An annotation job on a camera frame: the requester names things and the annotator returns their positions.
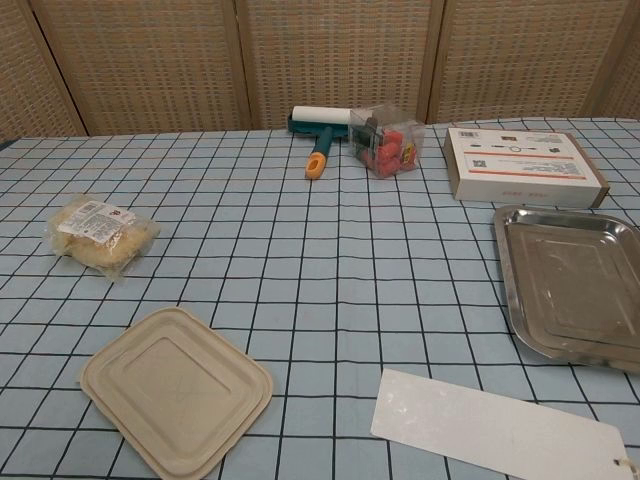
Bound bagged bread snack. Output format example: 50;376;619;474
47;193;161;285

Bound white rectangular card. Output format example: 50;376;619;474
369;368;630;480

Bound stainless steel tray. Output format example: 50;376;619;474
492;204;640;374

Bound blue checked tablecloth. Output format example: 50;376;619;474
0;115;640;480

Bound clear plastic box red items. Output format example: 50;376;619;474
348;104;427;180

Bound woven rattan screen panel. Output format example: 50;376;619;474
582;0;640;120
233;0;447;130
28;0;252;136
424;0;632;126
0;0;90;144

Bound beige pulp container lid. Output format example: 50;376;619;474
79;305;275;480

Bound white cardboard product box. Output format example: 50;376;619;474
442;126;612;207

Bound teal lint roller orange handle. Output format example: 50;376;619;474
286;105;351;180

